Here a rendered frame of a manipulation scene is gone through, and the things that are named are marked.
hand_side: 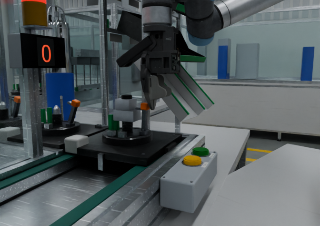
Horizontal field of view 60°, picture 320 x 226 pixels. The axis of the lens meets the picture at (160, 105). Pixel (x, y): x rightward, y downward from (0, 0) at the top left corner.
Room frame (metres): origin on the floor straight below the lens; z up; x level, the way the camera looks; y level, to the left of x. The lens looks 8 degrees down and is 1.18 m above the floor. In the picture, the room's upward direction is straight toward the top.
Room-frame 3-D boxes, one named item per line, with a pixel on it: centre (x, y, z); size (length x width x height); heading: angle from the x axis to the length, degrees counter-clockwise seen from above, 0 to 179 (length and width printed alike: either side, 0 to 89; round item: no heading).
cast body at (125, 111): (0.76, 0.10, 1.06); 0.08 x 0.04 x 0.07; 66
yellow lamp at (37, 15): (0.63, 0.27, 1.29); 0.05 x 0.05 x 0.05
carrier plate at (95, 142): (0.76, 0.09, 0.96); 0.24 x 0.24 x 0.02; 67
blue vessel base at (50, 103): (1.63, 0.59, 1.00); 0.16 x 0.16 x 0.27
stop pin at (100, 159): (0.64, 0.14, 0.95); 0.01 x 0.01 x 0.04; 67
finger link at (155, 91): (0.71, 0.01, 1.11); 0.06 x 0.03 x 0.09; 66
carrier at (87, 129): (0.86, 0.33, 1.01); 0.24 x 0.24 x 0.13; 67
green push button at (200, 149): (0.66, -0.10, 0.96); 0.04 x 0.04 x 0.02
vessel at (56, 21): (1.63, 0.59, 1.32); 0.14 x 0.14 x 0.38
